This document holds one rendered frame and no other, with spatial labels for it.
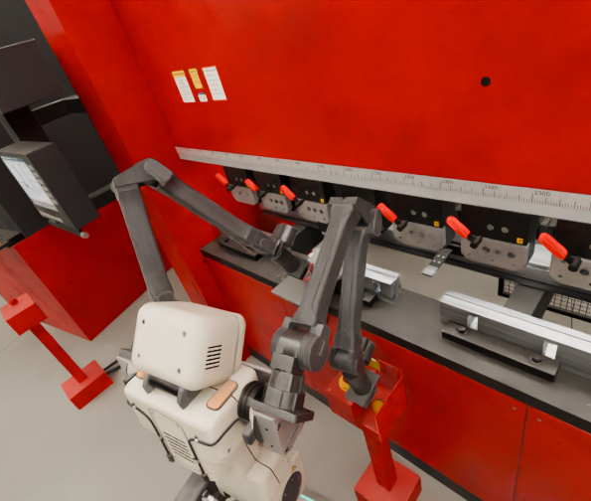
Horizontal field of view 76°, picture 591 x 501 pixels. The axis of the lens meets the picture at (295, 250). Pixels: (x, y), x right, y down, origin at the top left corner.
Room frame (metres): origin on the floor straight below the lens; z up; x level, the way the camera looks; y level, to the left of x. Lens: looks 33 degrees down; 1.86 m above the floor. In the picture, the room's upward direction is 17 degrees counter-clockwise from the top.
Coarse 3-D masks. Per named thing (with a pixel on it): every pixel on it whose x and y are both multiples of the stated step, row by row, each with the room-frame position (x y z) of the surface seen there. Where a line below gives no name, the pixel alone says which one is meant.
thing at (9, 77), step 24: (0, 48) 1.72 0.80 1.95; (24, 48) 1.77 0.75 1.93; (0, 72) 1.69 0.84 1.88; (24, 72) 1.74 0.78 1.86; (48, 72) 1.79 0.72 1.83; (0, 96) 1.66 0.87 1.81; (24, 96) 1.70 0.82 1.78; (48, 96) 1.76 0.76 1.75; (0, 120) 2.06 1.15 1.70; (24, 120) 2.03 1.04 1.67
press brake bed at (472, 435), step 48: (240, 288) 1.56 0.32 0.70; (384, 384) 0.90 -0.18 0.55; (432, 384) 0.74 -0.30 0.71; (480, 384) 0.62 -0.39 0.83; (432, 432) 0.75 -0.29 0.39; (480, 432) 0.61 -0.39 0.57; (528, 432) 0.51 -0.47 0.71; (576, 432) 0.43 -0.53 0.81; (480, 480) 0.61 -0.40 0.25; (528, 480) 0.49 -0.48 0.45; (576, 480) 0.41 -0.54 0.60
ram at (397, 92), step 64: (128, 0) 1.72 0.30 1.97; (192, 0) 1.41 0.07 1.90; (256, 0) 1.18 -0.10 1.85; (320, 0) 1.02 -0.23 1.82; (384, 0) 0.88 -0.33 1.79; (448, 0) 0.78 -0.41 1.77; (512, 0) 0.69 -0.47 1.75; (576, 0) 0.62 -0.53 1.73; (192, 64) 1.51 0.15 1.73; (256, 64) 1.24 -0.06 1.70; (320, 64) 1.05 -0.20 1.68; (384, 64) 0.90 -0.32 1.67; (448, 64) 0.78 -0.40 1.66; (512, 64) 0.69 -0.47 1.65; (576, 64) 0.61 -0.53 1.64; (192, 128) 1.66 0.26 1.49; (256, 128) 1.32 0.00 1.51; (320, 128) 1.08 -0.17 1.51; (384, 128) 0.91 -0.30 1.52; (448, 128) 0.78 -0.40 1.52; (512, 128) 0.68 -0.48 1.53; (576, 128) 0.60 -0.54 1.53; (448, 192) 0.79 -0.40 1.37; (576, 192) 0.58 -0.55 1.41
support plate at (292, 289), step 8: (312, 256) 1.22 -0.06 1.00; (288, 280) 1.12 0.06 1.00; (296, 280) 1.10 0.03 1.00; (280, 288) 1.09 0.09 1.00; (288, 288) 1.07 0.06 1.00; (296, 288) 1.06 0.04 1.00; (304, 288) 1.04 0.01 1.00; (280, 296) 1.05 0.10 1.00; (288, 296) 1.03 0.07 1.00; (296, 296) 1.02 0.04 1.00; (296, 304) 0.98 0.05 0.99
